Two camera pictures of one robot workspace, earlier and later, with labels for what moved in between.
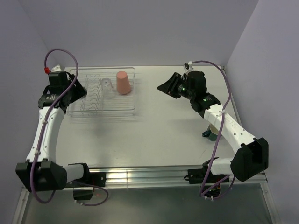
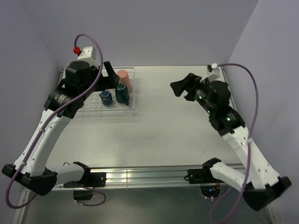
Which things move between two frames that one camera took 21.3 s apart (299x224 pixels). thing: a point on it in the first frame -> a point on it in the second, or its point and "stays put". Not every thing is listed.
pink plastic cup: (123, 82) stays put
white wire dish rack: (102, 100) stays put
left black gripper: (79, 91) -> (110, 82)
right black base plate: (196, 176) stays put
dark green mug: (211, 133) -> (122, 94)
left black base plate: (98, 178) stays put
